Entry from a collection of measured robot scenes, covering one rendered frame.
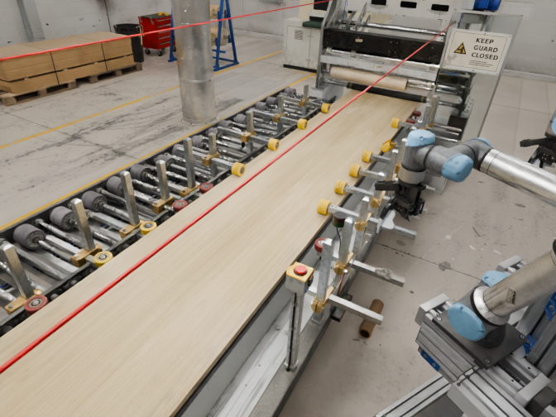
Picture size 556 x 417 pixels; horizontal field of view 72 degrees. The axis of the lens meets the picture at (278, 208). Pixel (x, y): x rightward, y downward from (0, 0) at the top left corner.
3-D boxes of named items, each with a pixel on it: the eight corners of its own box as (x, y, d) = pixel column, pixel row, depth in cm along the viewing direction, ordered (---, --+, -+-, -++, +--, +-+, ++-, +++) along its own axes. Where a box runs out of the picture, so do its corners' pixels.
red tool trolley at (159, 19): (179, 51, 918) (174, 14, 873) (159, 57, 860) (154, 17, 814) (162, 49, 932) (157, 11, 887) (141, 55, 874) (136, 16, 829)
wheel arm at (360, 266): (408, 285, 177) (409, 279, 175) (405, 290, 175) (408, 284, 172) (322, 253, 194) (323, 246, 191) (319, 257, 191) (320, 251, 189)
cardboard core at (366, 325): (385, 301, 267) (371, 332, 245) (382, 309, 271) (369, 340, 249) (373, 297, 270) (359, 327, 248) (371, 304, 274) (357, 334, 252)
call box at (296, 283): (312, 285, 131) (314, 268, 126) (303, 298, 125) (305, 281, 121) (294, 277, 133) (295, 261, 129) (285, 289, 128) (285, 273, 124)
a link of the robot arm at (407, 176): (395, 164, 117) (414, 159, 121) (392, 177, 120) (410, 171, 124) (414, 174, 112) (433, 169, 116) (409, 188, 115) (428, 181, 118)
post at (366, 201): (356, 268, 215) (371, 197, 188) (354, 272, 212) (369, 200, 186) (350, 266, 216) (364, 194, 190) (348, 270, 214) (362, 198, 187)
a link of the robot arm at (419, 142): (428, 141, 105) (403, 131, 111) (418, 175, 111) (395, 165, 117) (444, 135, 109) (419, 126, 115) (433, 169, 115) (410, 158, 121)
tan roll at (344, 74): (461, 99, 365) (465, 86, 358) (459, 103, 356) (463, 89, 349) (324, 74, 420) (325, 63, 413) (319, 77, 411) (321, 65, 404)
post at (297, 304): (298, 363, 155) (307, 285, 130) (293, 372, 151) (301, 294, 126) (288, 358, 157) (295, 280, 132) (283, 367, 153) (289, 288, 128)
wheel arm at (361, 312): (382, 322, 161) (384, 314, 159) (380, 327, 159) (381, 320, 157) (291, 283, 178) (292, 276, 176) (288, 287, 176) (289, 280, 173)
